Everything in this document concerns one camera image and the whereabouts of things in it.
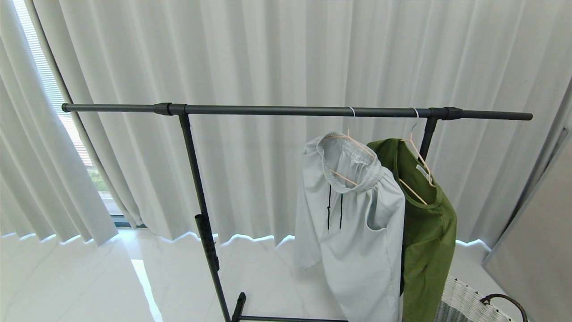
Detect pink clothes hanger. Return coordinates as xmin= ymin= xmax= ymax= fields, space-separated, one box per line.
xmin=323 ymin=106 xmax=377 ymax=187
xmin=397 ymin=108 xmax=437 ymax=206

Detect pale grey shorts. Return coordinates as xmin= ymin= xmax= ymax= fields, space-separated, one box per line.
xmin=293 ymin=131 xmax=407 ymax=322

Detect green garment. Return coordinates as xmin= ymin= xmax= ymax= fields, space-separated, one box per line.
xmin=366 ymin=138 xmax=458 ymax=322

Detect white laundry basket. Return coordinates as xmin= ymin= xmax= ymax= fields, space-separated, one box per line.
xmin=433 ymin=275 xmax=530 ymax=322

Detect black clothes rack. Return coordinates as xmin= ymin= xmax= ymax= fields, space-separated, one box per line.
xmin=61 ymin=102 xmax=534 ymax=322

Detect white curtain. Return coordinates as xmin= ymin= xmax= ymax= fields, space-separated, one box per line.
xmin=0 ymin=0 xmax=119 ymax=246
xmin=27 ymin=0 xmax=572 ymax=249

